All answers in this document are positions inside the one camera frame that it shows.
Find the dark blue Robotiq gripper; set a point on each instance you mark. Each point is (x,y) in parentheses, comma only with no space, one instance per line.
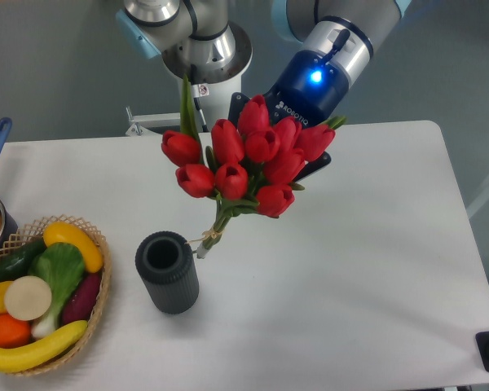
(305,90)

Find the red tulip bouquet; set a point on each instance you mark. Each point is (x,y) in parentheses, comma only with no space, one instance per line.
(250,167)

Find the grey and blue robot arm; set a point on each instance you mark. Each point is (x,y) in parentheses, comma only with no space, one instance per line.
(196,40)

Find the dark grey ribbed vase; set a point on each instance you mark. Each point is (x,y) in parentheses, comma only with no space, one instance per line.
(164,261)

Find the yellow squash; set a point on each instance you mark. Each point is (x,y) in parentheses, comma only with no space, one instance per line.
(63,232)

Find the green bok choy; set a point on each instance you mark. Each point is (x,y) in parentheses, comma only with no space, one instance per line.
(61,266)

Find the purple sweet potato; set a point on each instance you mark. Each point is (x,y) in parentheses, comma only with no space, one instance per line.
(82,301)

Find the woven wicker basket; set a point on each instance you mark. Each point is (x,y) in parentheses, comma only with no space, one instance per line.
(33,231)

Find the dark green cucumber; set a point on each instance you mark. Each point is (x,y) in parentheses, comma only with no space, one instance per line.
(17,263)

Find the beige round radish slice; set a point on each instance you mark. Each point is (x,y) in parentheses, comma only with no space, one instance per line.
(27,298)

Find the orange fruit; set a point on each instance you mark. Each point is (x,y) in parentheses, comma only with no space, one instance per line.
(13,332)

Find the yellow banana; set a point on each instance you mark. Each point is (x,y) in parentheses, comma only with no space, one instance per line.
(32,355)

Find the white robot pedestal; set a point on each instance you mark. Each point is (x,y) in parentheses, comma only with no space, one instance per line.
(211,102)

